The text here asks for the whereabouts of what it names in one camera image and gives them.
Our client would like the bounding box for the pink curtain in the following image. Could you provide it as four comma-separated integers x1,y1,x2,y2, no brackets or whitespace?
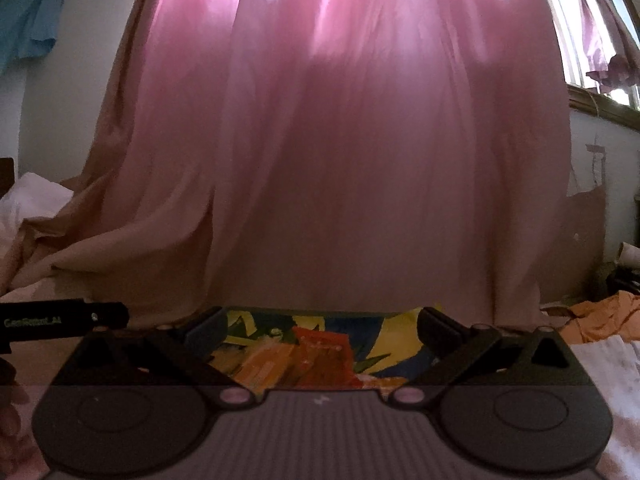
1,0,570,326

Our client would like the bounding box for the floral bed sheet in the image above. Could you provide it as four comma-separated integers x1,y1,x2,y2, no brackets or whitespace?
570,335,640,479

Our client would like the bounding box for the orange red snack packet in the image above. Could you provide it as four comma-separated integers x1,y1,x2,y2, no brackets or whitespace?
292,327,363,390

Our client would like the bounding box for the grey tray with colourful lining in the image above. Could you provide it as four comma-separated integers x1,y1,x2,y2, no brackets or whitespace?
209,309,433,396

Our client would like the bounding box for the blue hanging cloth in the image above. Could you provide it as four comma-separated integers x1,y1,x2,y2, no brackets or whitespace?
1,0,64,74

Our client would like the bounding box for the orange cloth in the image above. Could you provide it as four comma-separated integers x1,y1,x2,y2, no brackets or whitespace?
560,290,640,344

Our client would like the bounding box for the white pillow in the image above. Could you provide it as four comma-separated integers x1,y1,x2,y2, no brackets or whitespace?
0,172,73,257

